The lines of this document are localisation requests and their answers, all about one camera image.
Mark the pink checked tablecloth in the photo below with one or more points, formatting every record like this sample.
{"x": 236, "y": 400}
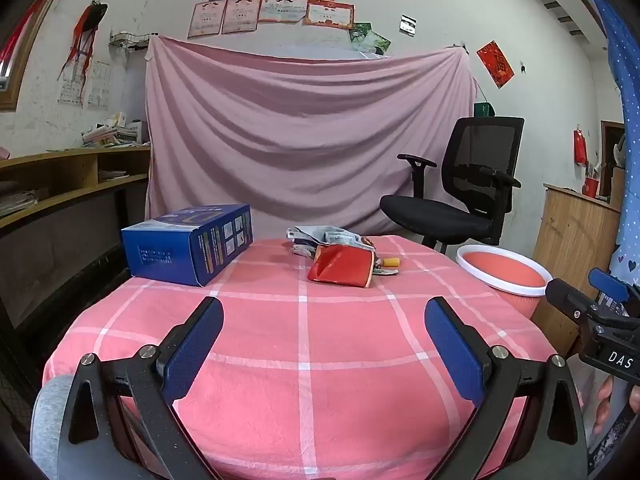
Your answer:
{"x": 325, "y": 350}

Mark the red hanging ornament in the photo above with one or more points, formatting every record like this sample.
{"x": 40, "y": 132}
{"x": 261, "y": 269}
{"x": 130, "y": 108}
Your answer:
{"x": 580, "y": 147}

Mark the wooden window frame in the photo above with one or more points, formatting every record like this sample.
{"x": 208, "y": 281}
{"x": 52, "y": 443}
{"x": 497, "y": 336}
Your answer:
{"x": 20, "y": 60}

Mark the newspaper pile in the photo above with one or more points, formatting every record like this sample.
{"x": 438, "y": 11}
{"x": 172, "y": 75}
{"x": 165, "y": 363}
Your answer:
{"x": 17, "y": 202}

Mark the wall calendar sheets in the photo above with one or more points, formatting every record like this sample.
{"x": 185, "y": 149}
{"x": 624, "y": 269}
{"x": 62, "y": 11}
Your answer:
{"x": 82, "y": 85}

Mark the folded papers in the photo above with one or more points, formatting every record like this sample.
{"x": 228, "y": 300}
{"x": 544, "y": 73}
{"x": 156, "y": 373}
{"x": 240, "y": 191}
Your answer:
{"x": 114, "y": 175}

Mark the blue dotted cloth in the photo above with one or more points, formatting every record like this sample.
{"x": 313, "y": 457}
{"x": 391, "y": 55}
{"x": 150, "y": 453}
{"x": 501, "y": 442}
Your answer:
{"x": 625, "y": 85}

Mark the pile of papers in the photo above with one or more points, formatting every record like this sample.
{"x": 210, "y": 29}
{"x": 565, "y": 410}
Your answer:
{"x": 115, "y": 132}

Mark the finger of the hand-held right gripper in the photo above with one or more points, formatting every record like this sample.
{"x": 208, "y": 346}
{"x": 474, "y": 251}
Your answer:
{"x": 607, "y": 282}
{"x": 570, "y": 302}

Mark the blue cardboard box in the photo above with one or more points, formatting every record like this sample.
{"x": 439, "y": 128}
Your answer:
{"x": 165, "y": 255}

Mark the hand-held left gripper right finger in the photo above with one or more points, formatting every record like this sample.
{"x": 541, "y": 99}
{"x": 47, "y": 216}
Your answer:
{"x": 455, "y": 350}

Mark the pink hanging cloth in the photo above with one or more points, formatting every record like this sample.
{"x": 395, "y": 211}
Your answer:
{"x": 300, "y": 135}

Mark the metal wall rack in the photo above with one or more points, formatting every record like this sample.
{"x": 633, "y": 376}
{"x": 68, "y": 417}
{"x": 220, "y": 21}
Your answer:
{"x": 130, "y": 42}

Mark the red paper wall poster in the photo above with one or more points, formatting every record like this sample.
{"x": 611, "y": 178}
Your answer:
{"x": 495, "y": 64}

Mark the red packet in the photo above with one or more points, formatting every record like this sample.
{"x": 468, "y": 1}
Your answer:
{"x": 340, "y": 265}

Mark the pink bin with white rim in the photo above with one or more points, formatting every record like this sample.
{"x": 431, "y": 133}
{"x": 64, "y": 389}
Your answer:
{"x": 500, "y": 267}

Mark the red tassel wall ornament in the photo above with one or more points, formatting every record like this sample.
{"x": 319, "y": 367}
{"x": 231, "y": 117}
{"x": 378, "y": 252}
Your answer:
{"x": 85, "y": 25}

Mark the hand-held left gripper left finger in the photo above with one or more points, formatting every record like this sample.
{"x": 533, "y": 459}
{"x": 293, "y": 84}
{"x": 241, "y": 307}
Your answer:
{"x": 195, "y": 345}

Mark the wooden shelf desk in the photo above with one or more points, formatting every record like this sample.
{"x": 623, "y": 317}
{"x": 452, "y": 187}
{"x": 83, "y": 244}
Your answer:
{"x": 65, "y": 160}

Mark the silver photo print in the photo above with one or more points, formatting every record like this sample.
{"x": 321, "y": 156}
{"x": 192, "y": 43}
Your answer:
{"x": 408, "y": 25}

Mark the red cup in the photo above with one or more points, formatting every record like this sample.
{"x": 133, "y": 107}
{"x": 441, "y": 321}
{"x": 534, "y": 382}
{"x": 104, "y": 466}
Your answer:
{"x": 590, "y": 187}

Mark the black mesh office chair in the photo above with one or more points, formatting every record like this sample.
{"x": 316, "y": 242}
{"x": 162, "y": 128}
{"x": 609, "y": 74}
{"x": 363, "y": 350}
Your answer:
{"x": 435, "y": 215}

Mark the person's right hand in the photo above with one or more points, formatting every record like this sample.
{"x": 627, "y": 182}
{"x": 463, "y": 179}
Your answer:
{"x": 607, "y": 397}

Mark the blue white wrapper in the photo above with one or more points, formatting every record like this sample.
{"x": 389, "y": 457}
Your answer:
{"x": 320, "y": 237}

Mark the green hanging tag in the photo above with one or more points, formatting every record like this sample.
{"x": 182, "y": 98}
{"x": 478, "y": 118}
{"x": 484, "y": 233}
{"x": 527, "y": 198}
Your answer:
{"x": 483, "y": 109}

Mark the wooden cabinet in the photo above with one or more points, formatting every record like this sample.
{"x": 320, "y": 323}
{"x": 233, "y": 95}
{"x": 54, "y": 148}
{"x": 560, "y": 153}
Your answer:
{"x": 570, "y": 250}

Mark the small orange tube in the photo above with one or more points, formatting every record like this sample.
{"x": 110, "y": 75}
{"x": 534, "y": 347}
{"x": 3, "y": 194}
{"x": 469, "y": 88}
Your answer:
{"x": 391, "y": 262}

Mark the green photo print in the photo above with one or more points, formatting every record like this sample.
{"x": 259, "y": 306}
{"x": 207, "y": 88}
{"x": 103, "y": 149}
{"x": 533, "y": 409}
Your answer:
{"x": 359, "y": 35}
{"x": 377, "y": 42}

